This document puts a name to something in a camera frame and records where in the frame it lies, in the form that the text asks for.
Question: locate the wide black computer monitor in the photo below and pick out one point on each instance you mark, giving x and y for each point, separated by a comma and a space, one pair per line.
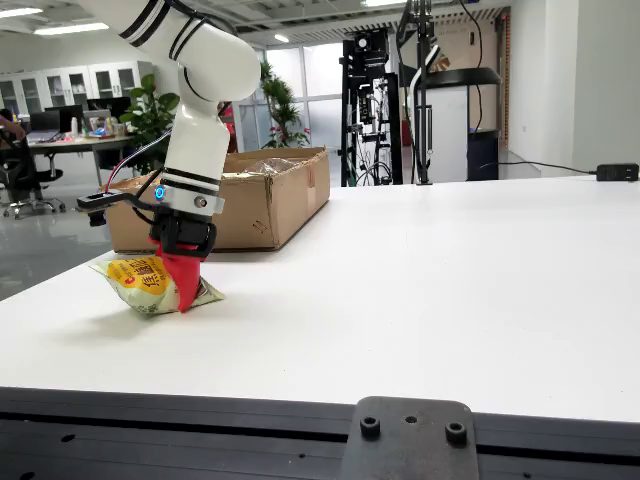
112, 106

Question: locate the tall slim potted plant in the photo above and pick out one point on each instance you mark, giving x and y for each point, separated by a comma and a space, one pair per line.
282, 107

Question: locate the black power adapter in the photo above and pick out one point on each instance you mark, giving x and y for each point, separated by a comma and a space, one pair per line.
617, 172

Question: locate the clear plastic bag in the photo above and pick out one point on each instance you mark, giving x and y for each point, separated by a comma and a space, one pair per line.
272, 165

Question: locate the black aluminium rail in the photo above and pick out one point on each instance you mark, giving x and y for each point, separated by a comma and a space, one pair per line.
175, 440

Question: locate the open cardboard box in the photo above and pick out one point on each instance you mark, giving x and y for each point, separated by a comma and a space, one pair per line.
290, 192

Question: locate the bright ceiling light panel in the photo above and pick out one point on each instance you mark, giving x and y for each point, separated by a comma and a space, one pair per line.
385, 2

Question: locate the dark blue bin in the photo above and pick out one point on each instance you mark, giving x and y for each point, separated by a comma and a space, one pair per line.
483, 155

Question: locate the white plastic bottle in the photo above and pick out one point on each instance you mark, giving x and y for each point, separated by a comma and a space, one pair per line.
75, 127

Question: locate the yellow green snack bag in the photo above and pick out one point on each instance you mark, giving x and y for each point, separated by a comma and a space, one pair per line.
145, 287

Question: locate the red display shelf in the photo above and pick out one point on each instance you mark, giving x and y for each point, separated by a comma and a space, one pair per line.
231, 131

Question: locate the black hex bolt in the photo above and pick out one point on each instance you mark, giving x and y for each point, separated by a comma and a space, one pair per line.
455, 433
370, 425

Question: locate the black equipment rack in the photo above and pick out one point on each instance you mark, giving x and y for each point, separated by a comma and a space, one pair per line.
367, 100

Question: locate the seated person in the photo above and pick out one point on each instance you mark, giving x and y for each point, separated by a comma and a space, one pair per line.
11, 129

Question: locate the red fire extinguisher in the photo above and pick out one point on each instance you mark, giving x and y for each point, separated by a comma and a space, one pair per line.
407, 132

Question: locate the small black computer monitor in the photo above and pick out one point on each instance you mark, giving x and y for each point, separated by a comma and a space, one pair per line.
44, 121

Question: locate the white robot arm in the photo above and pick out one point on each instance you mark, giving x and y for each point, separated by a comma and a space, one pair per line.
215, 65

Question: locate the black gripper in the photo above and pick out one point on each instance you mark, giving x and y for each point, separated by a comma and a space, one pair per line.
187, 232

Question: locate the white cabinet with black top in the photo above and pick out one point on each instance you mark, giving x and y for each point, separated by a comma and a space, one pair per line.
450, 125

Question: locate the broad leaf potted plant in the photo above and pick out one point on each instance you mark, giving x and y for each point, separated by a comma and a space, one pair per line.
147, 120

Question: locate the black stand pole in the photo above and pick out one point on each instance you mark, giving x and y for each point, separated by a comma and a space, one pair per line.
424, 100

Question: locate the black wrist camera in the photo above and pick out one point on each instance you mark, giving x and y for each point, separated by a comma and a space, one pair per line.
97, 202

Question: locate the office desk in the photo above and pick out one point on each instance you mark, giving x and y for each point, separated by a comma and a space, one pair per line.
75, 146

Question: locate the long ceiling light panel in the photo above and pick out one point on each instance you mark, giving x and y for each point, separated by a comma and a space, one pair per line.
70, 28

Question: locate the black mounting plate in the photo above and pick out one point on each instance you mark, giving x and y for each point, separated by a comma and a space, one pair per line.
410, 455

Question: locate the short ceiling light panel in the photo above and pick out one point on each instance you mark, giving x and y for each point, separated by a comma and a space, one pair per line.
17, 12

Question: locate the small ceiling light panel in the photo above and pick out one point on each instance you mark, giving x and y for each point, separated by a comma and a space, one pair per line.
281, 38

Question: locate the black office chair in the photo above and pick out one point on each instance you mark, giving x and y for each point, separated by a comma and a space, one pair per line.
25, 175

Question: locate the white wall cabinets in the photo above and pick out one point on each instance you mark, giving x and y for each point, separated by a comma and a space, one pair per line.
60, 85

